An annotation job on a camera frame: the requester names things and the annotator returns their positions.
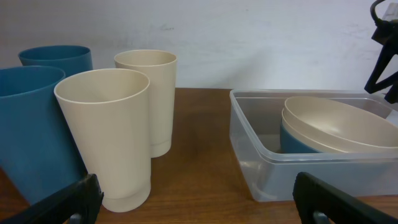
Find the cream cup back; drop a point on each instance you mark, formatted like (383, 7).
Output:
(161, 68)

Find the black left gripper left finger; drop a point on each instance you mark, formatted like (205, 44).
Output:
(80, 202)

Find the cream cup front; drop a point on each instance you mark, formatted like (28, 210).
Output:
(107, 112)

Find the cream bowl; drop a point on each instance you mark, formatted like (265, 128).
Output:
(322, 147)
(340, 125)

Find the blue cup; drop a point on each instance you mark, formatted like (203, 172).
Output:
(72, 59)
(38, 152)

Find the blue bowl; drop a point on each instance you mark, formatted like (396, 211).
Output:
(292, 142)

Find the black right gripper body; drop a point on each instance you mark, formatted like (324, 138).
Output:
(386, 30)

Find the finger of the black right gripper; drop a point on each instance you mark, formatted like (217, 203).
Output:
(392, 95)
(373, 85)

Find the cream cup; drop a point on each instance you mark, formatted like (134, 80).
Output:
(161, 68)
(107, 112)

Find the blue cup front left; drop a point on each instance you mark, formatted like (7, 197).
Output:
(38, 152)

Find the blue cup back left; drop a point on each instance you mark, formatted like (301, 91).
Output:
(72, 59)

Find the clear plastic container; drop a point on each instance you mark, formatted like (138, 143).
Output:
(270, 174)

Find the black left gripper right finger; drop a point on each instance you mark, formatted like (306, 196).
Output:
(319, 202)

